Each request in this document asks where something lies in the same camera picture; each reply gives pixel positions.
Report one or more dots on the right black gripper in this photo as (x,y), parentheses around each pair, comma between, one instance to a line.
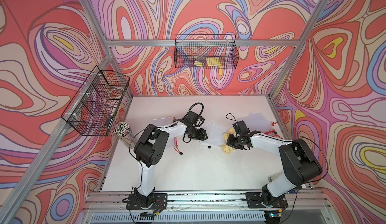
(229,142)

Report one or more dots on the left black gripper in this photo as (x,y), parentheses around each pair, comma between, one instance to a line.
(201,136)

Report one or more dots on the yellow microfiber cloth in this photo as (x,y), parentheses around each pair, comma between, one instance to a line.
(225,147)

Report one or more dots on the clear mesh document bag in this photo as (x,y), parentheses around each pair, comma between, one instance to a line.
(215,135)
(257,121)
(164,122)

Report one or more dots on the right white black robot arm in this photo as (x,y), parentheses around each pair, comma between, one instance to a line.
(298,161)

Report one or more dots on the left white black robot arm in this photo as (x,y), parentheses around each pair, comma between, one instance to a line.
(149,150)

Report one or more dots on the small yellow sticky note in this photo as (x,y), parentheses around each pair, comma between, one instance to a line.
(198,64)

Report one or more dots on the yellow sticky note pad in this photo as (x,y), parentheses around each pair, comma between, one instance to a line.
(213,62)

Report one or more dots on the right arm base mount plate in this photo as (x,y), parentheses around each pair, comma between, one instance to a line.
(260,200)

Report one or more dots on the black wire basket back wall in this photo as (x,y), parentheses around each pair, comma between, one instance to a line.
(197,47)

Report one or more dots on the black wire basket wall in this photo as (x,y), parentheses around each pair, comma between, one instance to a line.
(92,111)
(197,47)

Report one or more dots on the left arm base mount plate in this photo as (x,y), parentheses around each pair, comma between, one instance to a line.
(156,201)

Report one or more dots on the aluminium front rail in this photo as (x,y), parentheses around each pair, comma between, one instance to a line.
(228,200)

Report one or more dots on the black wire basket left wall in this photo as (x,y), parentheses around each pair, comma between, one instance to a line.
(92,111)

